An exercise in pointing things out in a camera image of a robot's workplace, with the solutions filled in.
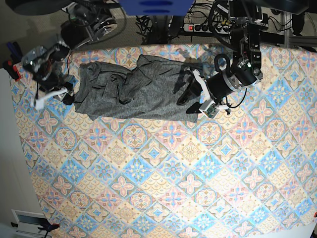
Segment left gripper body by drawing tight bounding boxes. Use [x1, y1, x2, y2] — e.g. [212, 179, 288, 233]
[191, 69, 234, 119]

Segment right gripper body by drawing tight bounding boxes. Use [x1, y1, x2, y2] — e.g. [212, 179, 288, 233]
[33, 72, 72, 110]

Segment grey t-shirt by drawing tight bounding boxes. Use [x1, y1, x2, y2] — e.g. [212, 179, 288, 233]
[74, 55, 202, 122]

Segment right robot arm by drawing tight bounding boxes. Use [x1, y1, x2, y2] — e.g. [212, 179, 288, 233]
[21, 0, 121, 110]

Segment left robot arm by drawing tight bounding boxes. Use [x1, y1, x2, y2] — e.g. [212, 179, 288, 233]
[176, 0, 263, 118]

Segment red black clamp upper left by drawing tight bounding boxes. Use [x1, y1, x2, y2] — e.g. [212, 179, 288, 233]
[2, 60, 21, 81]

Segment white power strip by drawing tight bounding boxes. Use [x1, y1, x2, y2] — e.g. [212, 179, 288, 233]
[183, 23, 229, 35]

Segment patterned tablecloth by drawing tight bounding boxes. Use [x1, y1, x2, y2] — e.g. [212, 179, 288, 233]
[10, 46, 317, 238]

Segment black orange clamp lower left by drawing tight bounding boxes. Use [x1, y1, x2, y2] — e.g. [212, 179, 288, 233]
[11, 222, 60, 238]

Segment white floor vent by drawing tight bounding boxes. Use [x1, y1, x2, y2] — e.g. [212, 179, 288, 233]
[12, 209, 48, 238]

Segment blue black clamp handles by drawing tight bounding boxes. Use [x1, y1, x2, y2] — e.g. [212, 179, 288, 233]
[6, 41, 23, 63]

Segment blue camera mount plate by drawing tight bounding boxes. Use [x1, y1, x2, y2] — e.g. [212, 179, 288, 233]
[118, 0, 194, 16]

